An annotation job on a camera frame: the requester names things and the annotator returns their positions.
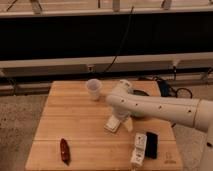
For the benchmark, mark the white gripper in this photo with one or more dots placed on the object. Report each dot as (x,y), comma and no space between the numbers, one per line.
(123,115)

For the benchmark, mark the white sponge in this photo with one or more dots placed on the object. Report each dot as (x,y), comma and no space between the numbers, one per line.
(112,124)

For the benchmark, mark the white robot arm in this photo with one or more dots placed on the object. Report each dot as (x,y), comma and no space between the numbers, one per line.
(194,113)

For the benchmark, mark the green bowl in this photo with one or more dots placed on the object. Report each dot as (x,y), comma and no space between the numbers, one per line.
(139,93)

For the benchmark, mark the black rectangular block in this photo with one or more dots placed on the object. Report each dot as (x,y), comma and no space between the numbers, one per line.
(152,145)

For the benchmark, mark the wooden cutting board table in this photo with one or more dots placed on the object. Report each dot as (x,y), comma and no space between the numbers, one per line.
(70,114)

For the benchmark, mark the red-brown oblong object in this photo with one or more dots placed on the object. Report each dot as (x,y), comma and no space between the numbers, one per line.
(64,150)

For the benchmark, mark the grey metal rail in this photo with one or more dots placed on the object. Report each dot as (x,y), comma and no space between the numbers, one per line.
(83,65)

